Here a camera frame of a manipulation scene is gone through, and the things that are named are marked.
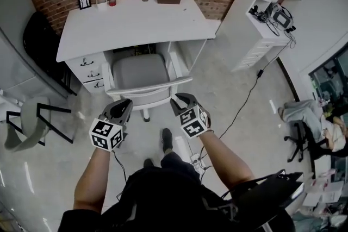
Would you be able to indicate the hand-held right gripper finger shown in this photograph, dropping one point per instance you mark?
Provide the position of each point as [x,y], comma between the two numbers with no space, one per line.
[178,111]
[191,101]

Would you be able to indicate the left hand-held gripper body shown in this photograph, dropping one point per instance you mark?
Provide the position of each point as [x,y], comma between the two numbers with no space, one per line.
[104,133]

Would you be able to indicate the white shelf unit with drawers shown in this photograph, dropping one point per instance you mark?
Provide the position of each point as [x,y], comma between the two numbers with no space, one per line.
[253,54]

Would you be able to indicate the black picture frame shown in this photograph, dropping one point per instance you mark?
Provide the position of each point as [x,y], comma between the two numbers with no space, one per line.
[84,0]

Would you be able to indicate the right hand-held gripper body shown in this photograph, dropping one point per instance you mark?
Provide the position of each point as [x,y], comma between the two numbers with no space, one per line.
[194,122]

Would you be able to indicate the small black screen device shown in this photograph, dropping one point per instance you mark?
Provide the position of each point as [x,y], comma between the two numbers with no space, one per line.
[282,19]

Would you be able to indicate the white cardboard boxes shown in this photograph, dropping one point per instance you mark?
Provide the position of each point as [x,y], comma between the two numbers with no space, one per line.
[323,194]

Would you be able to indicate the person's black shoe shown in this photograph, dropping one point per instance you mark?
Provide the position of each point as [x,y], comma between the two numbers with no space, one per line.
[167,140]
[148,163]

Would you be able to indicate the white pen cup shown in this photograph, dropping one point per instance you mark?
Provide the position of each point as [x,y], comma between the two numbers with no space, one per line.
[102,0]

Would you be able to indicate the white desk with drawers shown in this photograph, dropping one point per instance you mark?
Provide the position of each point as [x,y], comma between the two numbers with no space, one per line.
[130,27]

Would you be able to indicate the white rectangular panel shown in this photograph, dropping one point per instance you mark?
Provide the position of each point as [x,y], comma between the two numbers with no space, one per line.
[213,25]

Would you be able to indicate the person's right black shoe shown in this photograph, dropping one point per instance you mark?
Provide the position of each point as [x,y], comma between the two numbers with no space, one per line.
[167,140]

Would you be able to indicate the black flat board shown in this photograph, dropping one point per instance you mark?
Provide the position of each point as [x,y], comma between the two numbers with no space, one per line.
[266,193]

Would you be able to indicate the black small gadgets cluster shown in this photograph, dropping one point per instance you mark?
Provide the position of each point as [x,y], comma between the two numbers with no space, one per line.
[259,15]

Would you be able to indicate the light grey black-legged chair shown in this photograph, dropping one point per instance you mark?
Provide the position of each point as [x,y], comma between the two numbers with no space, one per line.
[30,116]

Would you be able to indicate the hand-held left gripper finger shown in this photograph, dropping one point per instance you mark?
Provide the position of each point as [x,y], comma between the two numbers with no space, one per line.
[108,111]
[128,114]

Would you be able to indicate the black power adapter brick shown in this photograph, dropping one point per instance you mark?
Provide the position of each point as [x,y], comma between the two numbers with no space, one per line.
[260,72]

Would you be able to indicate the grey white armchair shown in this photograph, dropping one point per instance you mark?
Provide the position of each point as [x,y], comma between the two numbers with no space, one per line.
[138,70]

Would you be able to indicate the small black gadget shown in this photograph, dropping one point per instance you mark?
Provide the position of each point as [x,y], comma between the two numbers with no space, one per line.
[290,28]

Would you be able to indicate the person's left black shoe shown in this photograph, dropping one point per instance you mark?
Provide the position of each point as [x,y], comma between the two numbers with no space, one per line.
[148,163]

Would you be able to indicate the black framed window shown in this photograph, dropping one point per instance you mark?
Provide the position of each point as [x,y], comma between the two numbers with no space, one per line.
[331,76]

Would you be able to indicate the person's right forearm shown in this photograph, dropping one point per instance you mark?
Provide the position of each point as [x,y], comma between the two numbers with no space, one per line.
[220,157]

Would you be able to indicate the person's black clothed torso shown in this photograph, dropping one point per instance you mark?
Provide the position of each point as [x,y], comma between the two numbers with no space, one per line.
[168,198]

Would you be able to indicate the black office chair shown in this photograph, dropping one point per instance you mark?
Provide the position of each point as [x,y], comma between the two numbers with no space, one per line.
[300,144]

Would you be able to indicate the white flat floor box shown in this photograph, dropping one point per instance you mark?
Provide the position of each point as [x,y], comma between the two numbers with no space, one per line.
[181,142]

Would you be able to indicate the silver grey refrigerator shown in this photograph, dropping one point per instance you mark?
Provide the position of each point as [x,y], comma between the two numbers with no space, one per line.
[16,68]

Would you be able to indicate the black folding chair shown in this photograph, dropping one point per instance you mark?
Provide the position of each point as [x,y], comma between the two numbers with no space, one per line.
[38,35]

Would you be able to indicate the person's left forearm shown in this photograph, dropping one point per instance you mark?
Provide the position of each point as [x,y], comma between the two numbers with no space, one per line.
[92,179]

